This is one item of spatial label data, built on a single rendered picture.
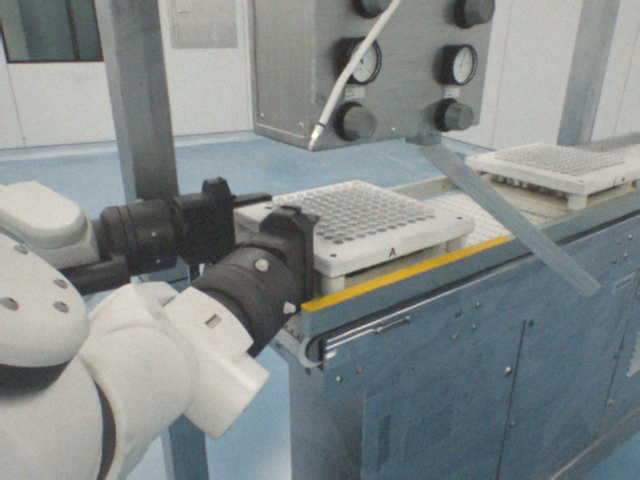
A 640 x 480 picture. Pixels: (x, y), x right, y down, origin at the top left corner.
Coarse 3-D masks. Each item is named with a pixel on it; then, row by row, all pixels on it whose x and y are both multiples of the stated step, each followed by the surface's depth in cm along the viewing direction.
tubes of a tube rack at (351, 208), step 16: (336, 192) 77; (352, 192) 77; (368, 192) 77; (304, 208) 70; (320, 208) 70; (336, 208) 70; (352, 208) 71; (368, 208) 71; (384, 208) 70; (400, 208) 70; (336, 224) 64; (352, 224) 64
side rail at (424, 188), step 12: (636, 132) 144; (588, 144) 129; (600, 144) 132; (612, 144) 136; (624, 144) 140; (420, 180) 99; (432, 180) 99; (444, 180) 101; (396, 192) 94; (408, 192) 96; (420, 192) 98; (432, 192) 100; (444, 192) 102
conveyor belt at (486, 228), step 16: (448, 208) 95; (464, 208) 95; (480, 208) 95; (480, 224) 87; (496, 224) 87; (480, 240) 80; (288, 336) 58; (304, 336) 56; (288, 352) 59; (304, 352) 57
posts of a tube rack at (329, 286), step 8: (240, 224) 73; (456, 240) 69; (464, 240) 69; (448, 248) 70; (456, 248) 69; (328, 280) 57; (336, 280) 57; (344, 280) 58; (328, 288) 58; (336, 288) 58; (344, 288) 59
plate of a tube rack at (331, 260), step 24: (384, 192) 80; (240, 216) 71; (264, 216) 69; (456, 216) 70; (360, 240) 62; (384, 240) 62; (408, 240) 62; (432, 240) 64; (336, 264) 56; (360, 264) 58
